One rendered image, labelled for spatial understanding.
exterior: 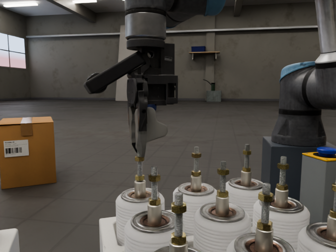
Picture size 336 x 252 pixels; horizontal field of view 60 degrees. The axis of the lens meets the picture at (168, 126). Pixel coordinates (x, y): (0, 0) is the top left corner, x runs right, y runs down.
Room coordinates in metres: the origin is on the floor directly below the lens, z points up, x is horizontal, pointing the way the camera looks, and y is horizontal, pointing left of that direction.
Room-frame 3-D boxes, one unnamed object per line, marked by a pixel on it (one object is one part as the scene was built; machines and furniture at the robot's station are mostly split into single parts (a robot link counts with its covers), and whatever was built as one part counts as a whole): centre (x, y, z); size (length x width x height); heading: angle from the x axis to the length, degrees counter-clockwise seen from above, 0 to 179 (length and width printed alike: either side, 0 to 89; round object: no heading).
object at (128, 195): (0.55, 0.05, 0.25); 0.08 x 0.08 x 0.01
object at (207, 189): (0.58, -0.06, 0.25); 0.08 x 0.08 x 0.01
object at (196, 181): (0.58, -0.06, 0.26); 0.02 x 0.02 x 0.03
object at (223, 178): (0.47, -0.09, 0.30); 0.01 x 0.01 x 0.08
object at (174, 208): (0.32, -0.01, 0.32); 0.02 x 0.02 x 0.01; 3
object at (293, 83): (0.86, -0.39, 0.47); 0.13 x 0.12 x 0.14; 21
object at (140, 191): (0.55, 0.05, 0.26); 0.02 x 0.02 x 0.03
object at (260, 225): (0.36, -0.13, 0.29); 0.02 x 0.02 x 0.01; 88
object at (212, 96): (10.23, -1.54, 0.38); 0.79 x 0.63 x 0.76; 169
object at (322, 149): (0.63, -0.35, 0.32); 0.04 x 0.04 x 0.02
